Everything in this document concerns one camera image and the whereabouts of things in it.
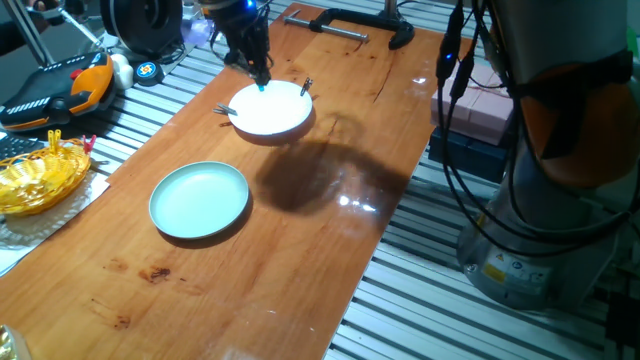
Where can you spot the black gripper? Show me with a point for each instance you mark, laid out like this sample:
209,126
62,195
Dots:
240,30

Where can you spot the shiny silver metal clip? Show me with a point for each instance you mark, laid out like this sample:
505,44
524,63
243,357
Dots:
306,86

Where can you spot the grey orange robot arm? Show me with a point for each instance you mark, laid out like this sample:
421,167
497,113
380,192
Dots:
565,125

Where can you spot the dark sleeved forearm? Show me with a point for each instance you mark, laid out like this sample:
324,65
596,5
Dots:
12,37

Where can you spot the black metal C-clamp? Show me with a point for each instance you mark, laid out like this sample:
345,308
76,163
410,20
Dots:
360,20

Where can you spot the person hand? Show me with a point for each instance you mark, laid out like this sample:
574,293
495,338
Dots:
45,5

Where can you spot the white ceramic plate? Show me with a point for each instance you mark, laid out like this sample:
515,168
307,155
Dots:
275,110

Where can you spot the translucent purple cup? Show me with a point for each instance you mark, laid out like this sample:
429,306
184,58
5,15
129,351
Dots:
196,31

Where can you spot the black puck blue orange logo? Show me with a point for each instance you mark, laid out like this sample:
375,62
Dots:
148,72

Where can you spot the black round fan housing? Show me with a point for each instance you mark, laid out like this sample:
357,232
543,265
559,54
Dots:
142,22

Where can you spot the white rounded object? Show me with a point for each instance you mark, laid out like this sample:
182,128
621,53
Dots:
122,72

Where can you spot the pale green plate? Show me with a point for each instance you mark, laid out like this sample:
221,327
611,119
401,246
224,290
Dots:
199,200

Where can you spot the red plastic clothespin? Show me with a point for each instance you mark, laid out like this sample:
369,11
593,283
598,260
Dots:
89,143

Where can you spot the wooden board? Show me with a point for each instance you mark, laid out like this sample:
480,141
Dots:
300,260

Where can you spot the black orange teach pendant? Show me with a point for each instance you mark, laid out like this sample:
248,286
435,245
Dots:
55,95

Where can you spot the yellow plastic clothespin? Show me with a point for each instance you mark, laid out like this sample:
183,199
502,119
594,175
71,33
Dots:
54,140

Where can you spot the dark blue box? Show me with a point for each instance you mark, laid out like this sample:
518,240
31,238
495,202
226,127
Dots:
465,152

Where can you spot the pink gift box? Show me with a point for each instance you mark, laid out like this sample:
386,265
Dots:
480,112

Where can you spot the slanted aluminium pole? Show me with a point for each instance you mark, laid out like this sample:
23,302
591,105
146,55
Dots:
27,32

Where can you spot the black keyboard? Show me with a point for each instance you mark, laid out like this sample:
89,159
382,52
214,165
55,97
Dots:
17,145

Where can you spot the silver foil mat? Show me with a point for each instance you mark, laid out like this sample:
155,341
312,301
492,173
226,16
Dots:
45,225

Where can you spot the gold shiny object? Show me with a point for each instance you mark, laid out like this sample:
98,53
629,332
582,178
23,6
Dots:
12,345

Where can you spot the green plastic object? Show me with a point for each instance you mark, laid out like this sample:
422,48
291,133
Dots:
634,42

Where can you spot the metal stand post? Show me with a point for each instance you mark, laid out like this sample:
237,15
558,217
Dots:
391,7

